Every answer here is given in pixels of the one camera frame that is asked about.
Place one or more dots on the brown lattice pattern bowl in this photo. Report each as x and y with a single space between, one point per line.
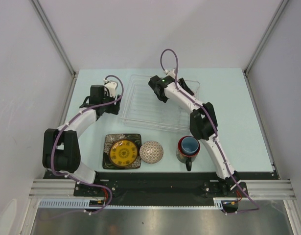
151 152

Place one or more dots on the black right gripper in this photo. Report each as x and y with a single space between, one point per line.
185 86

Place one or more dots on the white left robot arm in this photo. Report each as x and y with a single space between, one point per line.
61 151

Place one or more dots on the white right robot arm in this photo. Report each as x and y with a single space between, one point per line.
203 124

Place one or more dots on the black floral square plate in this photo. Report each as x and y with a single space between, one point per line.
110 139

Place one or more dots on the black floral mug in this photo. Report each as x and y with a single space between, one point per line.
186 159

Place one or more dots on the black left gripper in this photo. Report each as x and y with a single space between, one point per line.
114 108

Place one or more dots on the yellow round plate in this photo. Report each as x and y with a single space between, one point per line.
123 153

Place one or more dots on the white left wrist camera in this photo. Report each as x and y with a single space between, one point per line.
110 87

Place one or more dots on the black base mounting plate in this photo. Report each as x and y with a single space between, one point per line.
163 189

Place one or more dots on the clear wire dish rack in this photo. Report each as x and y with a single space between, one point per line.
143 109

